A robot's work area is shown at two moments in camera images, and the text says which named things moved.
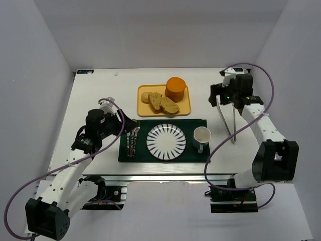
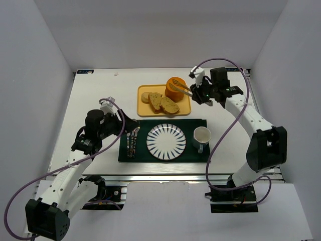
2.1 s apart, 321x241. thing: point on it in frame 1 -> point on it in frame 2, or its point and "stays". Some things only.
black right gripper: [224, 95] -> [197, 92]
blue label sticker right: [237, 69] stays
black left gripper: [121, 121] stays
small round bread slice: [145, 97] stays
